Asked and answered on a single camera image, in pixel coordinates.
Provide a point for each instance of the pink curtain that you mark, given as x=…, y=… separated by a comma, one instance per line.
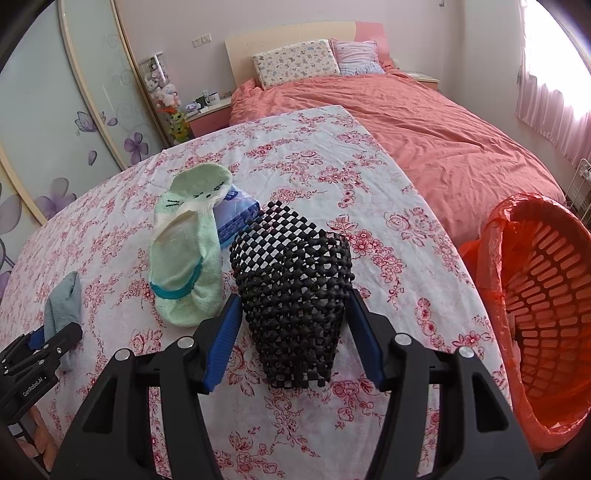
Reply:
x=554, y=83

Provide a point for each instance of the orange laundry basket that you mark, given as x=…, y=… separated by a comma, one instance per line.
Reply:
x=494, y=258

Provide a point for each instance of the salmon bed duvet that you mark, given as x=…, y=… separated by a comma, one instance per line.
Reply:
x=415, y=129

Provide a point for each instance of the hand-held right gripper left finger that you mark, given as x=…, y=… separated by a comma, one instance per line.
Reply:
x=224, y=341

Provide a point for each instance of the plush toy display cylinder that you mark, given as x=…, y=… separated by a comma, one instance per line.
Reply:
x=161, y=92

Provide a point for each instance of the cream nightstand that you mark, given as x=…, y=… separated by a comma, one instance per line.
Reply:
x=425, y=79

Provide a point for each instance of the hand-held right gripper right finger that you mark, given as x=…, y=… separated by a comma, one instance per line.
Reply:
x=367, y=341

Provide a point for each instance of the light green cat sock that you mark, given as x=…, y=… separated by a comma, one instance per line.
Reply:
x=184, y=258

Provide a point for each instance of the orange plastic basket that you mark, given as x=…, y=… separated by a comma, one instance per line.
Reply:
x=549, y=286

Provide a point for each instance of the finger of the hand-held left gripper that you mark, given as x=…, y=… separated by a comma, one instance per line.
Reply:
x=67, y=339
x=37, y=339

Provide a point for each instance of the flower print wardrobe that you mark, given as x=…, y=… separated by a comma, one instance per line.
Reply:
x=55, y=115

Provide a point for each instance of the pink nightstand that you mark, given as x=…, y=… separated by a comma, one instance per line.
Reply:
x=207, y=121

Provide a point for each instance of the grey sock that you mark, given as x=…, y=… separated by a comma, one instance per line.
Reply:
x=64, y=300

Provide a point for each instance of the white mug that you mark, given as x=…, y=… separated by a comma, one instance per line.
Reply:
x=212, y=98

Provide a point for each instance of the pink striped pillow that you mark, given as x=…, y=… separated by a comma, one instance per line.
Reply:
x=358, y=57

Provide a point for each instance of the red floral tablecloth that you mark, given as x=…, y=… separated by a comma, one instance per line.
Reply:
x=323, y=161

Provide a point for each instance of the floral print pillow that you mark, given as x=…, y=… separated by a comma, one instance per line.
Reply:
x=295, y=62

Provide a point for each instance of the dark mug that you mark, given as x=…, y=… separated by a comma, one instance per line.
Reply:
x=200, y=102

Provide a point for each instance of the white wall socket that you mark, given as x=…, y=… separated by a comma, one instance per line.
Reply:
x=202, y=39

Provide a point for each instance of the cream and pink headboard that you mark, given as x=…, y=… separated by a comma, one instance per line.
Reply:
x=277, y=37

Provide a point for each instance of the black dotted sock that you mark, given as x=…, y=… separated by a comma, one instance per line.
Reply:
x=295, y=286

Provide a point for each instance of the blue white tissue packet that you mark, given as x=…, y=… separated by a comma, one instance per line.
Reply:
x=235, y=217

